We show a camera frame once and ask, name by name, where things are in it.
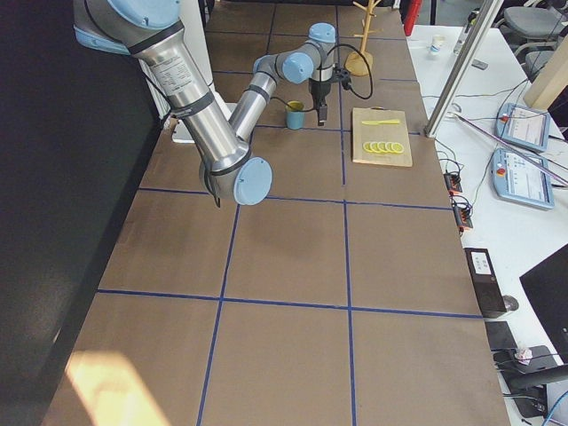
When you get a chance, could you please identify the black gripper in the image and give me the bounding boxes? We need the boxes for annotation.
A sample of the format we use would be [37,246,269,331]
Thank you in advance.
[309,78,332,126]

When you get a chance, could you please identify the blue mug yellow inside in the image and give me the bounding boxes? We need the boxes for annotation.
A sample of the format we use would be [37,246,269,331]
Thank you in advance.
[286,100,304,130]

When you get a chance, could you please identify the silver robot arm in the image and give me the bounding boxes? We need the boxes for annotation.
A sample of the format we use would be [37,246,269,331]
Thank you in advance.
[73,1,337,205]

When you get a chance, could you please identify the wooden cup storage rack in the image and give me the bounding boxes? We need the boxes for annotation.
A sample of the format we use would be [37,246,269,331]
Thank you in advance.
[344,0,381,76]

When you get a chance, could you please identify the white paper cup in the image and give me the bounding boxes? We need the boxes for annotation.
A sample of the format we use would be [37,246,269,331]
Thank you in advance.
[429,34,446,57]

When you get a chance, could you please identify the wooden cutting board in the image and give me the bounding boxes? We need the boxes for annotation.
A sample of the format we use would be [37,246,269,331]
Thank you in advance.
[351,107,413,168]

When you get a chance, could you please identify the lemon slice two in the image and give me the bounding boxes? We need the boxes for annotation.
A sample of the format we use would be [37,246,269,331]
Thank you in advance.
[369,142,384,154]

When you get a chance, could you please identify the yellow plastic knife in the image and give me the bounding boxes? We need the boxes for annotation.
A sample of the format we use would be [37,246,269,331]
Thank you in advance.
[361,119,400,126]

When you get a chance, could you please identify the lemon slice three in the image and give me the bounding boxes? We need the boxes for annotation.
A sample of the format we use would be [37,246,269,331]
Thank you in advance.
[378,142,389,153]

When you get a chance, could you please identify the lower blue teach pendant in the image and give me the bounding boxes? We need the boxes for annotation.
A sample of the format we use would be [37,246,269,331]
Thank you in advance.
[492,148,555,210]

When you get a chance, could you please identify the blue teach pendant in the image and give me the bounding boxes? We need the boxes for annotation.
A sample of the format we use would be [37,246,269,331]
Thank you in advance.
[495,103,551,153]
[492,148,555,210]

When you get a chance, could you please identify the upper blue teach pendant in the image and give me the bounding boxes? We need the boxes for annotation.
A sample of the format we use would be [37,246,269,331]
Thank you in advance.
[495,103,551,153]

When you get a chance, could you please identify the black box with label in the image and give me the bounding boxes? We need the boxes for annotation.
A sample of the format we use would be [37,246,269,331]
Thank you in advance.
[464,248,507,319]

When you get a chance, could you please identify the black monitor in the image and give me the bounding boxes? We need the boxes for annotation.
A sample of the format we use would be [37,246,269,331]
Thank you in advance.
[520,245,568,362]

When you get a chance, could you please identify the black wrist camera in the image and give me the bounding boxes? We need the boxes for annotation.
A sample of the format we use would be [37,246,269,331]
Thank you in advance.
[334,67,351,91]

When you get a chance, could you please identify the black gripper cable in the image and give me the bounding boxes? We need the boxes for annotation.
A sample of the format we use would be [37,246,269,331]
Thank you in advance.
[268,43,375,107]

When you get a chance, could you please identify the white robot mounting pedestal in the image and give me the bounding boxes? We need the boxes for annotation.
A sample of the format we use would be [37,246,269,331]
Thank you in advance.
[170,0,236,147]

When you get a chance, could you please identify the aluminium frame post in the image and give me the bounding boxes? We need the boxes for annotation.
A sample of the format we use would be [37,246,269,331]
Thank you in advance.
[424,0,503,138]

